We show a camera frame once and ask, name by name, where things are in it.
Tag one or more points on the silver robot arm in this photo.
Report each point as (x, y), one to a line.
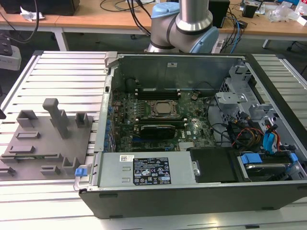
(192, 14)

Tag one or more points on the silver CPU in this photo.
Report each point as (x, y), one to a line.
(163, 107)

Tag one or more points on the blue expansion slot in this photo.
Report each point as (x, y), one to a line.
(136, 139)

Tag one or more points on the green motherboard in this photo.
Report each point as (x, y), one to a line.
(192, 119)

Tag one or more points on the round coin battery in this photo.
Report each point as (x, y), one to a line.
(194, 97)

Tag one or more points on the silver finned heat sink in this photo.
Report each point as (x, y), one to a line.
(186, 146)

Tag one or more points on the white sticker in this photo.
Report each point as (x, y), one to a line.
(172, 65)

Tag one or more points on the silver power supply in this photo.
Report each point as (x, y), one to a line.
(112, 167)

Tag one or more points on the grey plastic case latch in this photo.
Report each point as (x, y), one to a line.
(110, 57)

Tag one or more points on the black plastic cover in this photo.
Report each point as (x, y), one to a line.
(211, 165)

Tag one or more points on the silver metal drive cage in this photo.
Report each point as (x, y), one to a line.
(230, 98)

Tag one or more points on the blue plastic latch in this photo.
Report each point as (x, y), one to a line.
(80, 173)

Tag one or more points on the white power strip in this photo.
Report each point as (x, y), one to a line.
(217, 46)

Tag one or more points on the black PC case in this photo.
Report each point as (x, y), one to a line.
(192, 201)

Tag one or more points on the blue disk carrier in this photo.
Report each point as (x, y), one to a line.
(250, 159)

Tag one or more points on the grey parts rack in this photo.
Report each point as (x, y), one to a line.
(48, 143)

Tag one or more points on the wooden desk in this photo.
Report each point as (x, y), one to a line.
(96, 21)

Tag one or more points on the silver hard disk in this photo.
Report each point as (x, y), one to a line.
(263, 167)

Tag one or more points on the tall black box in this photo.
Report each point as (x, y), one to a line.
(220, 12)

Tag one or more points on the small black adapter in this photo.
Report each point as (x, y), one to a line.
(242, 24)

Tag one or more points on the small black box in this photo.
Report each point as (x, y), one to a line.
(250, 11)

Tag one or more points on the black equipment box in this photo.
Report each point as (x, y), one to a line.
(48, 7)

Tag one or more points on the pale grey device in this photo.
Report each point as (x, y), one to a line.
(9, 57)

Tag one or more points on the crumpled white paper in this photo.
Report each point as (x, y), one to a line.
(31, 15)

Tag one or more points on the clear plastic bags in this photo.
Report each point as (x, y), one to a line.
(283, 10)

